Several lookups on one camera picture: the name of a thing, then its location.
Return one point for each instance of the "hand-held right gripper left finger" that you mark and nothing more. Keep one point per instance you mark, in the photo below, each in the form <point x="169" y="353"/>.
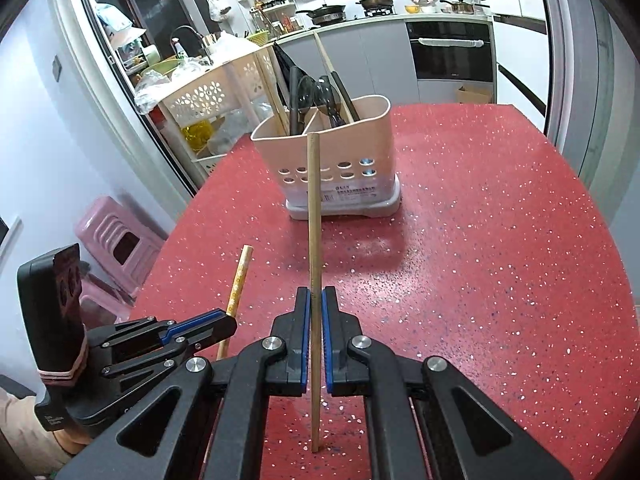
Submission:
<point x="304" y="340"/>

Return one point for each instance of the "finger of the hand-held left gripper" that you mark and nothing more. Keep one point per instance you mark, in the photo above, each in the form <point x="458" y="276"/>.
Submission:
<point x="210" y="327"/>
<point x="150" y="365"/>

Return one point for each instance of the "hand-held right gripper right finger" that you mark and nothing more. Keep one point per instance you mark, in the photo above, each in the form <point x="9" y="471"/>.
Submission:
<point x="327" y="340"/>

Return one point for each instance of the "speckled yellow wooden chopstick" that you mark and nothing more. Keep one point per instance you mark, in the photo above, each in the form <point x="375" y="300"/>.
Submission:
<point x="239" y="280"/>

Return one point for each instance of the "plain wooden chopstick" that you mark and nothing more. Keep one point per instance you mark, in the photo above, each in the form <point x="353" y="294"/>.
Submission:
<point x="274" y="95"/>
<point x="313" y="220"/>

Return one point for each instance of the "beige utensil holder grey base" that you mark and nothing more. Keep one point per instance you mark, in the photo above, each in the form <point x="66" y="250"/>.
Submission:
<point x="350" y="140"/>

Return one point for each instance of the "large dark plastic spoon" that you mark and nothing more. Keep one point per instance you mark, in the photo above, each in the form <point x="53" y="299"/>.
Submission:
<point x="327" y="97"/>

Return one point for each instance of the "blue patterned wooden chopstick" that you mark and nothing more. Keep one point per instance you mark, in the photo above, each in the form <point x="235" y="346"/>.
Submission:
<point x="327" y="62"/>

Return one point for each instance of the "person's left forearm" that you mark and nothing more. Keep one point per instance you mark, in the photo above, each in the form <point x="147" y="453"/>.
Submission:
<point x="25" y="430"/>

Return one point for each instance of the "pink plastic stool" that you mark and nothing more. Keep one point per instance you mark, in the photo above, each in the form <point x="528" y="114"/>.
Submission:
<point x="107" y="230"/>

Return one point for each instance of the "yellow oil bottle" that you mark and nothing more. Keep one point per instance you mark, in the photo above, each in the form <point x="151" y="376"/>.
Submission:
<point x="197" y="132"/>

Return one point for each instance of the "beige perforated basket trolley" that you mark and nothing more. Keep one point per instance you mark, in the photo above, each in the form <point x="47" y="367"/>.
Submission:
<point x="200" y="95"/>

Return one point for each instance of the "clear plastic bag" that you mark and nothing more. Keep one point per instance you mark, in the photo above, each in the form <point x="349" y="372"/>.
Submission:
<point x="152" y="90"/>

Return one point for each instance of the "green basin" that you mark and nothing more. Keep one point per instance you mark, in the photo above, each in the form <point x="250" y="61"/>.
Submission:
<point x="160" y="67"/>

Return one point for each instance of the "white plastic bag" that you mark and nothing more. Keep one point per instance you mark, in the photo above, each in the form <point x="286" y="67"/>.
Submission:
<point x="230" y="47"/>

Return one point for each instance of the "cardboard box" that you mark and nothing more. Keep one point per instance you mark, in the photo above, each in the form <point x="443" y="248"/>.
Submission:
<point x="472" y="94"/>

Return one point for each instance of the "kitchen faucet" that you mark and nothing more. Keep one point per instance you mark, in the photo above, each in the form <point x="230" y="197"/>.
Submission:
<point x="185" y="35"/>

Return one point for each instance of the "black built-in oven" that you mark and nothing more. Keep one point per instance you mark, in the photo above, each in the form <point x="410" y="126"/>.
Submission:
<point x="450" y="60"/>

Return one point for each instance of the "condiment rack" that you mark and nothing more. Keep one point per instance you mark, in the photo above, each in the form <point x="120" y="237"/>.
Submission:
<point x="272" y="12"/>

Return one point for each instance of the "black wok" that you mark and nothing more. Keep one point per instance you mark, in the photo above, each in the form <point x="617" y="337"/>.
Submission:
<point x="325" y="14"/>

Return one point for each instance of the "dark frying pan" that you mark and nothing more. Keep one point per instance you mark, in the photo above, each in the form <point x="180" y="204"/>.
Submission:
<point x="376" y="2"/>

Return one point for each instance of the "steel pot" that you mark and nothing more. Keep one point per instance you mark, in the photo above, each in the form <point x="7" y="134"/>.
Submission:
<point x="460" y="7"/>

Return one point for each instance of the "wall switch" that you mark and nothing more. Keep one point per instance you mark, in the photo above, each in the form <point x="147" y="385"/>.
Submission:
<point x="56" y="67"/>

